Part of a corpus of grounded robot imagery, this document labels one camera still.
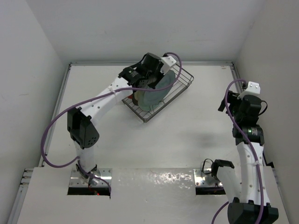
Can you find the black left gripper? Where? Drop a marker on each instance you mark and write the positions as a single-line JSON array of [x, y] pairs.
[[158, 68]]

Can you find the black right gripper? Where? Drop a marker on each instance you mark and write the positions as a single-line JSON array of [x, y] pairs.
[[232, 99]]

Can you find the beige plate with grey rim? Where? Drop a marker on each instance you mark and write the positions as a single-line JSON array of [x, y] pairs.
[[139, 99]]

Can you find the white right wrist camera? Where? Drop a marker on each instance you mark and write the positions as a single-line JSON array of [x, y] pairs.
[[251, 89]]

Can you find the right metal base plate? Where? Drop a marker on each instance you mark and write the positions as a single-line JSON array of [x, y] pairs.
[[203, 178]]

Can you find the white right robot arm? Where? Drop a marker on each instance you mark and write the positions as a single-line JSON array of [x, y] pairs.
[[248, 202]]

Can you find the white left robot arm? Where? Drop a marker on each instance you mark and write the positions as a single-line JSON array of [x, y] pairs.
[[83, 119]]

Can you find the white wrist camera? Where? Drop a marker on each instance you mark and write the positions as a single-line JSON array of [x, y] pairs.
[[251, 89], [168, 63]]

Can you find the grey wire dish rack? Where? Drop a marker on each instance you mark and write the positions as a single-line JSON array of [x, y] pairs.
[[183, 82]]

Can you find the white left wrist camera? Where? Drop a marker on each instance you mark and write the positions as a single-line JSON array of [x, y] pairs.
[[168, 63]]

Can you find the blue-grey beaded rim plate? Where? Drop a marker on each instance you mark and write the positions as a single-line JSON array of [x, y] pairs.
[[152, 99]]

